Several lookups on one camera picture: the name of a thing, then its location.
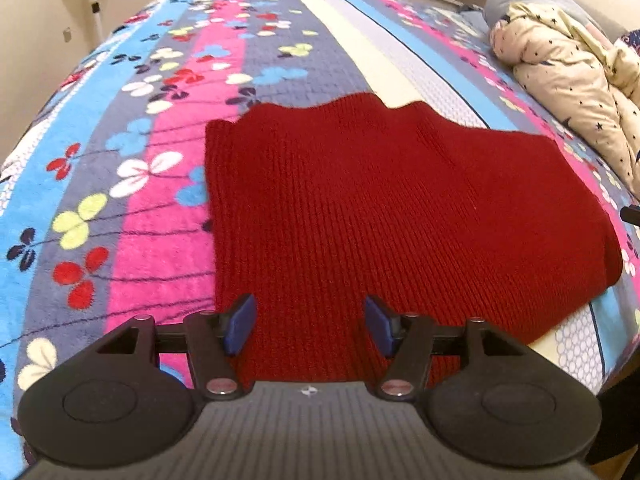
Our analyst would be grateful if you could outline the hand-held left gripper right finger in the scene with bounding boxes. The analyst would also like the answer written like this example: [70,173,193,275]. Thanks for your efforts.
[364,295,528,403]

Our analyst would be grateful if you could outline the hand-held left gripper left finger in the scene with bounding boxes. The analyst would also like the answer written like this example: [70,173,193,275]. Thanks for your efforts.
[95,294,258,402]

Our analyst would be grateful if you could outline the red knit sweater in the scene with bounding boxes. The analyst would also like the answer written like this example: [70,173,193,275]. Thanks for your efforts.
[204,92,625,392]

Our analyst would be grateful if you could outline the cream star-print quilt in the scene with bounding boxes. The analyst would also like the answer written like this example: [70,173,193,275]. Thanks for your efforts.
[489,1,640,197]

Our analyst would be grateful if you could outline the dark blue printed pillow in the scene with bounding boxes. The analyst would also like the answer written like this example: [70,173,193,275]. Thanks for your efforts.
[617,29,640,57]

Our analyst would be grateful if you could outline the floral striped bed blanket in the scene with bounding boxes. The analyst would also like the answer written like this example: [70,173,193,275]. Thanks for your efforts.
[0,0,640,463]

